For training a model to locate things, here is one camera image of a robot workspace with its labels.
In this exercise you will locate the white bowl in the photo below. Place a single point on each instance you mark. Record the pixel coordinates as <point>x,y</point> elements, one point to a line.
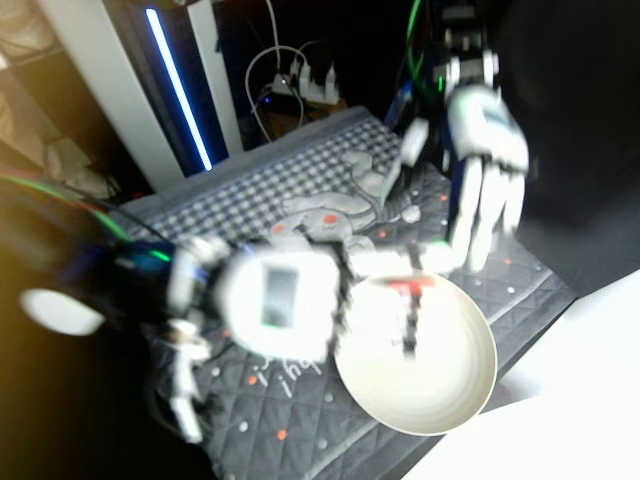
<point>425,400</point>

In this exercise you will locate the red cube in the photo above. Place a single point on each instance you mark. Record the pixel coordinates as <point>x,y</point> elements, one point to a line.
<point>412,285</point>

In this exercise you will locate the beige cloth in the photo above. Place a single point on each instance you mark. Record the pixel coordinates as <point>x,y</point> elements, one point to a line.
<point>30,125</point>

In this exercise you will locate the white column with blue light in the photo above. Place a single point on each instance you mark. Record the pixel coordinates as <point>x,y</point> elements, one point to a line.
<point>125,90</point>

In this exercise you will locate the white power strip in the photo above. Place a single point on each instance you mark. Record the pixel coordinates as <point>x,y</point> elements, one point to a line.
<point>320,85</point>

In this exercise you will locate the grey quilt with bear print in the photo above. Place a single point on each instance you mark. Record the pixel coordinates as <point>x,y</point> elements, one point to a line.
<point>280,430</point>

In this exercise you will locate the white panel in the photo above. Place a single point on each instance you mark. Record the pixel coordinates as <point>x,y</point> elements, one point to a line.
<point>575,400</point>

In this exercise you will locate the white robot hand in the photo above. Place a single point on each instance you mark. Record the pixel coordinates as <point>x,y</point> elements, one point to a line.
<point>280,300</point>
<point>485,130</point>

